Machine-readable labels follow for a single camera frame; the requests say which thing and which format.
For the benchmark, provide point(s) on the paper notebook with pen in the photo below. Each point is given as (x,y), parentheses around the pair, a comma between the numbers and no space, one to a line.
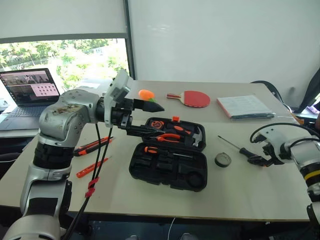
(246,106)

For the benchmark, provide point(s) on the black chair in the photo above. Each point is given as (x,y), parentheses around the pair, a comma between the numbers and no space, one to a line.
(271,88)

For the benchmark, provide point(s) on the black orange tape measure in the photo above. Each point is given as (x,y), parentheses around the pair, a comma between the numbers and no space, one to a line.
(157,124)

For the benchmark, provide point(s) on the orange voltage tester pen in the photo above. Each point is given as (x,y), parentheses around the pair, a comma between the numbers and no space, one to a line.
(90,168)

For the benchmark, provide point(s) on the red table tennis paddle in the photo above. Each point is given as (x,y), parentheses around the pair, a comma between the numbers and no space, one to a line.
(196,98)

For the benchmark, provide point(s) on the black plastic tool case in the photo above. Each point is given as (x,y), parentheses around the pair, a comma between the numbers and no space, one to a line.
(165,170)

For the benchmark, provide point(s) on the black electrical tape roll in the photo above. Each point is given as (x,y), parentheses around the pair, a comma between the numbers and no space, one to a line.
(222,160)

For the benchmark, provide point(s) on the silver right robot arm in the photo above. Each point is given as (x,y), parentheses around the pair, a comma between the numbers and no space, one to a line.
(307,152)

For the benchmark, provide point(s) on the dark window frame post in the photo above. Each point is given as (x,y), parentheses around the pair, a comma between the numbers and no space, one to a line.
(129,40)

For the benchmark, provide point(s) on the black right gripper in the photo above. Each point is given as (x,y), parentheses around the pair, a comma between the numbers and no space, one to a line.
(271,155)

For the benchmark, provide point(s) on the dark rounded shape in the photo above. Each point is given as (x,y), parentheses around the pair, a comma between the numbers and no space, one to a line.
(188,236)
(133,237)

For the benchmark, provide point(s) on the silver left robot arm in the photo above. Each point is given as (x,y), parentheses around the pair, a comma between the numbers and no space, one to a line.
(62,117)

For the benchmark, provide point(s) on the white roller blind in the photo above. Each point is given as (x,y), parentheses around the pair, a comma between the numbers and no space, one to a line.
(62,17)

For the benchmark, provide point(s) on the open dark laptop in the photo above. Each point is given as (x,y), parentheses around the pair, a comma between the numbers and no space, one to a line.
(27,100)

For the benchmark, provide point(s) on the orange toy carrot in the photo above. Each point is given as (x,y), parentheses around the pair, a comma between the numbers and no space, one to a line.
(145,94)

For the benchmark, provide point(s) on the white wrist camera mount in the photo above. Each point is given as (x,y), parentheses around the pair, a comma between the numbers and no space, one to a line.
(116,90)
(273,135)

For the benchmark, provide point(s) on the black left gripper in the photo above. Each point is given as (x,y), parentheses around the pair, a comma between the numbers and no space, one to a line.
(122,111)

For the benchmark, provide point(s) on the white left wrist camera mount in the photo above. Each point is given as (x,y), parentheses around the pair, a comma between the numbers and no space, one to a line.
(116,90)

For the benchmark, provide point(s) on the orange black utility knife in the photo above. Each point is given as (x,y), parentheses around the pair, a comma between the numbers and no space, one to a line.
(87,147)

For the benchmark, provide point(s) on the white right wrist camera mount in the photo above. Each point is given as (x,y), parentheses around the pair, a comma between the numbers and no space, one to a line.
(273,135)

